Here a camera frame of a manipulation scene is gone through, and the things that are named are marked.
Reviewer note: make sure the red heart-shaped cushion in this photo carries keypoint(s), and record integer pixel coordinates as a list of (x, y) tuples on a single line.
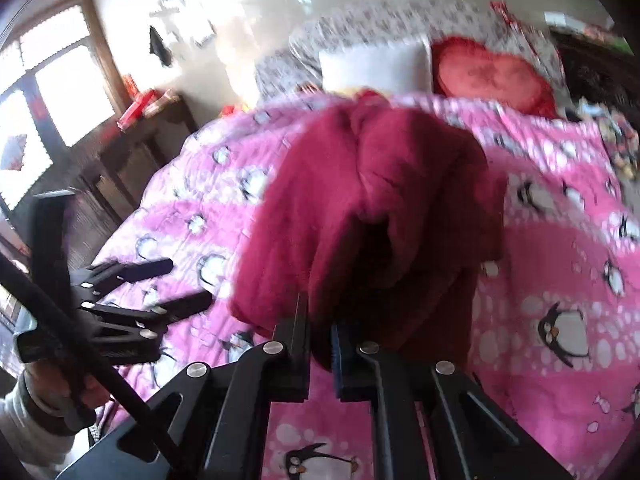
[(463, 68)]

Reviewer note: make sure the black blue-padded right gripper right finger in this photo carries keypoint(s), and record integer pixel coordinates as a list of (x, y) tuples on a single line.
[(434, 421)]

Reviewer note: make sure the wooden framed window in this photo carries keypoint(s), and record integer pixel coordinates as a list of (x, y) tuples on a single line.
[(59, 85)]

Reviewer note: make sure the pink penguin print quilt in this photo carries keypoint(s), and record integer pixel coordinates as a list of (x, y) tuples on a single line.
[(555, 327)]

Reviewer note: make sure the black garment hanging on wall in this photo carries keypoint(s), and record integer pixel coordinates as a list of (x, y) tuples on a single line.
[(158, 48)]

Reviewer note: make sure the wall calendar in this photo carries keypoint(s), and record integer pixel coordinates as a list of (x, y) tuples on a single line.
[(184, 22)]

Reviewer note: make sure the dark carved wooden headboard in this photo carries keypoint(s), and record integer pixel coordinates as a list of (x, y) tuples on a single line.
[(600, 74)]

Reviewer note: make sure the red box on table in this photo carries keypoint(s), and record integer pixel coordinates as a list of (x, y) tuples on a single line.
[(135, 110)]

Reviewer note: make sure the person's left hand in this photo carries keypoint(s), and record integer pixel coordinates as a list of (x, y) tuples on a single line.
[(46, 380)]

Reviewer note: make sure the colourful crumpled cloth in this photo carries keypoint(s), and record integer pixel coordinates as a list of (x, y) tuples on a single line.
[(619, 137)]

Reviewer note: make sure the dark red fleece garment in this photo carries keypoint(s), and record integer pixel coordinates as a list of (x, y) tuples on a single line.
[(381, 215)]

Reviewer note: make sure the white square pillow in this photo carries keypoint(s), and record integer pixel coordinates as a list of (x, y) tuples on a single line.
[(395, 67)]

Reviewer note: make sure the white forearm sleeve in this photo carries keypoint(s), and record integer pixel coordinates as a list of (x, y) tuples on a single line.
[(38, 437)]

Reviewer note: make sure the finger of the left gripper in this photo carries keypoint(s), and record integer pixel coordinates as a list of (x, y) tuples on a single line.
[(157, 318), (113, 273)]

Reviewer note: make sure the dark wooden side table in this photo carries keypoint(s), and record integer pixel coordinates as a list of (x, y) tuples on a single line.
[(121, 145)]

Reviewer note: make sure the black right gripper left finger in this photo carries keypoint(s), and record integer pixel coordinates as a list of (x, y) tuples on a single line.
[(216, 416)]

